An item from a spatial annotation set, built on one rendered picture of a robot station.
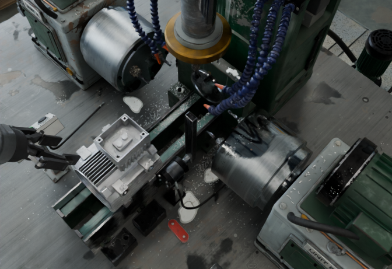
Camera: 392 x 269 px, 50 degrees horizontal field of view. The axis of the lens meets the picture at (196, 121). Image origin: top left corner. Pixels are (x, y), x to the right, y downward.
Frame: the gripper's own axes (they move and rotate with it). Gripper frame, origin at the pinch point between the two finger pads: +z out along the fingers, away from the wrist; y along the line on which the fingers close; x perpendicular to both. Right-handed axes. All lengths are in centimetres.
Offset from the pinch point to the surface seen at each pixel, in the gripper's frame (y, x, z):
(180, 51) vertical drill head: -7.5, -39.2, 6.3
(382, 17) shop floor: -9, -144, 221
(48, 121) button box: 16.8, 1.3, 11.7
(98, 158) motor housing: -4.4, -1.4, 10.9
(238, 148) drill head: -31.8, -27.7, 21.5
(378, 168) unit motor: -62, -45, 8
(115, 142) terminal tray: -4.9, -7.9, 12.2
